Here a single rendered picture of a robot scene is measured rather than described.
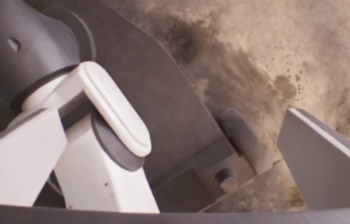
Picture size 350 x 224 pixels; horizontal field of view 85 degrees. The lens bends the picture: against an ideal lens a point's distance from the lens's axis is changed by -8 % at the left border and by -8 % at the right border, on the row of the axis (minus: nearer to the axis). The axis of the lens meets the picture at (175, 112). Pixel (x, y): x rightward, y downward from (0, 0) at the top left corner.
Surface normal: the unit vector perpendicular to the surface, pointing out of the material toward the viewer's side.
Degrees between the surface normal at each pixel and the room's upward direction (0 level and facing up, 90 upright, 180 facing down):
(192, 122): 0
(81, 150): 26
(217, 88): 0
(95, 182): 39
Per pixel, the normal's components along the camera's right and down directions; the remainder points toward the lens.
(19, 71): 0.20, 0.04
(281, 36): -0.02, 0.20
